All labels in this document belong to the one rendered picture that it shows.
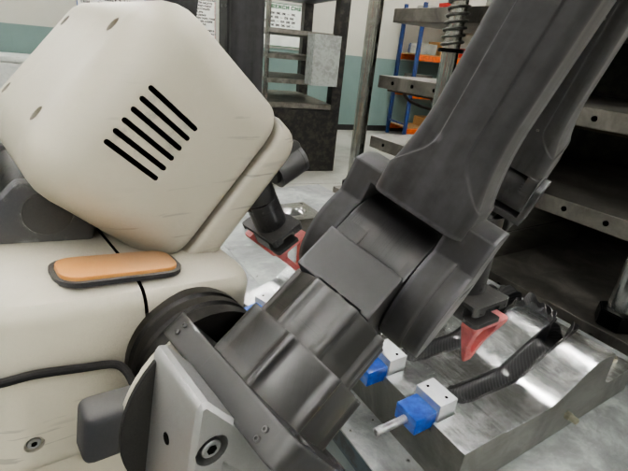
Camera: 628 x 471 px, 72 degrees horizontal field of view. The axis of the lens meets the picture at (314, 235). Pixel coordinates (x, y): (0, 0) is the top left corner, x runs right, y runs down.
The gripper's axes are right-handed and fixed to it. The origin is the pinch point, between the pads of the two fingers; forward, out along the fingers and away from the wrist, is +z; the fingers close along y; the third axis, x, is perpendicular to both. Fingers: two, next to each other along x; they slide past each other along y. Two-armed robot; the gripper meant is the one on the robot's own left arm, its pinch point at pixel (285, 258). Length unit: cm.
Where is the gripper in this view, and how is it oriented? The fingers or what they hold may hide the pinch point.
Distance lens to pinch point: 83.4
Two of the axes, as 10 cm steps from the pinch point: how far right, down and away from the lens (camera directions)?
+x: -7.2, 5.8, -3.8
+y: -6.4, -3.6, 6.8
